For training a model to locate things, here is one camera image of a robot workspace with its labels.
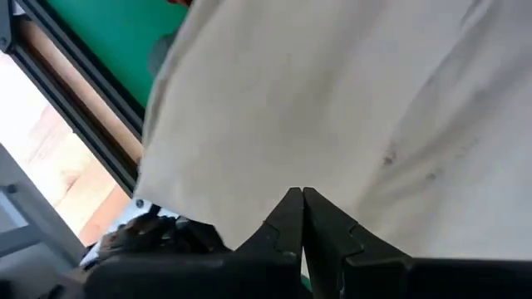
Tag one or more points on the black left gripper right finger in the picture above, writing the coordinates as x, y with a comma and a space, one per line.
395, 278

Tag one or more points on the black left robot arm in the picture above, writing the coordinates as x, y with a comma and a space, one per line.
166, 232

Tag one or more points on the light wooden side board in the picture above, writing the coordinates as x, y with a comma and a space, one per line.
62, 166

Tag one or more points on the beige garment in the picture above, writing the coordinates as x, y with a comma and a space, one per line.
332, 104

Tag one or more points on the green work mat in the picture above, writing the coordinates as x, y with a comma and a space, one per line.
83, 62

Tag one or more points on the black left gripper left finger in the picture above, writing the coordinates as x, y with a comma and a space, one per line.
249, 270

